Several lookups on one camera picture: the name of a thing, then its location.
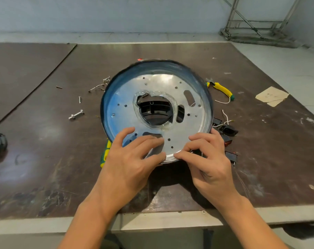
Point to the small black switch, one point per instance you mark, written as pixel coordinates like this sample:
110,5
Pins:
216,122

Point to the silver metal bolt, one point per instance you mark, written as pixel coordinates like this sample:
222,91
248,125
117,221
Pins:
76,114

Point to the person's left thumb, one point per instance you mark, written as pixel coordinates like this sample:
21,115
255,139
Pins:
155,158

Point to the person's right hand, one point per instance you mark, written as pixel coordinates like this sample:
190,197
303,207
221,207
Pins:
214,168

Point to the person's right thumb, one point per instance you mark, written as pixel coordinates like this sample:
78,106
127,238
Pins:
184,156

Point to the person's left forearm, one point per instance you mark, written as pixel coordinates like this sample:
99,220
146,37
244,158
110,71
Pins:
87,223

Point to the person's left middle finger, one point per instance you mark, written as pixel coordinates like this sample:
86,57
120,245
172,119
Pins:
144,139

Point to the person's right forearm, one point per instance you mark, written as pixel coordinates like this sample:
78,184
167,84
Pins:
250,225

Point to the round metal cooker housing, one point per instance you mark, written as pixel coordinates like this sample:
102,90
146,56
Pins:
157,80

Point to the person's right middle finger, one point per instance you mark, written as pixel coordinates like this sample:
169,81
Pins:
201,136

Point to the torn beige paper piece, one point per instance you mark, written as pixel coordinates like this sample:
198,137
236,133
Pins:
272,95

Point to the pile of small screws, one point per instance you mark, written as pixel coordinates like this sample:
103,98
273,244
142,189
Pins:
103,81

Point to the person's left hand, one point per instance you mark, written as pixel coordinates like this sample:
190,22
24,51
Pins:
120,171

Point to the black rocker switch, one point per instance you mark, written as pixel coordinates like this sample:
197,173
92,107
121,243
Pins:
228,130

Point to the grey metal frame stand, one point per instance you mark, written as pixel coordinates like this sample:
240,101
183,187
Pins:
253,24

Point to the black switch with red button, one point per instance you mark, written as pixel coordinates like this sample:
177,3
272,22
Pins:
227,140

